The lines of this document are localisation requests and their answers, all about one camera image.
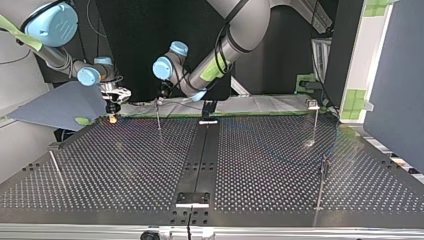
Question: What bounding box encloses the blue cable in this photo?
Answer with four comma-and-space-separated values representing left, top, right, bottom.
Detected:
325, 120, 340, 160

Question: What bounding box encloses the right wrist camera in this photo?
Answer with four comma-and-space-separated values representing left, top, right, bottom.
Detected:
99, 82, 132, 105

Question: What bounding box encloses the black cable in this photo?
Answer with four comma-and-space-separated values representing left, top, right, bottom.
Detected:
85, 0, 102, 58
213, 23, 235, 75

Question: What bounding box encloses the black panel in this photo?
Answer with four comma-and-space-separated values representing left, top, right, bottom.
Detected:
73, 0, 315, 103

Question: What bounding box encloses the connector holder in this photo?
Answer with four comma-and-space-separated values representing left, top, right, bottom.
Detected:
198, 99, 220, 126

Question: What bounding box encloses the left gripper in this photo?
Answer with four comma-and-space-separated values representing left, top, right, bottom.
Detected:
160, 80, 175, 99

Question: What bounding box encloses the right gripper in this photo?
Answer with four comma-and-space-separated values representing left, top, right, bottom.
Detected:
105, 101, 122, 125

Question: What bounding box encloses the grey board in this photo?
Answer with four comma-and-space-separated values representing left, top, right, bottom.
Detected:
7, 80, 108, 132

